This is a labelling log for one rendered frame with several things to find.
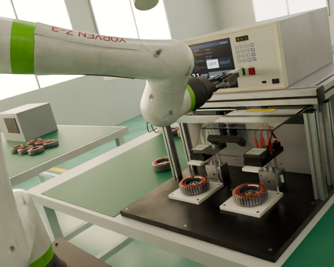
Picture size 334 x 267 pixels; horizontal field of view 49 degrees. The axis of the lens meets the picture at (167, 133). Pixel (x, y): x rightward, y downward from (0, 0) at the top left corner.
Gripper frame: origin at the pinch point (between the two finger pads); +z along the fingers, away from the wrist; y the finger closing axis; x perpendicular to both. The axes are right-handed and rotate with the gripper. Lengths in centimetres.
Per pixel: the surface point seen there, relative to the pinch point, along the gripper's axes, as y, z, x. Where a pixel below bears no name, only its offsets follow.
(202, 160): -17.7, -4.5, -29.9
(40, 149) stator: -182, 8, -41
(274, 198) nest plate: 10.6, -5.9, -39.9
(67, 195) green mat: -84, -29, -43
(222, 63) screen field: -7.1, 3.9, 3.5
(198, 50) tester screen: -16.2, 4.0, 9.4
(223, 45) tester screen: -5.0, 3.9, 9.5
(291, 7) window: -287, 631, 9
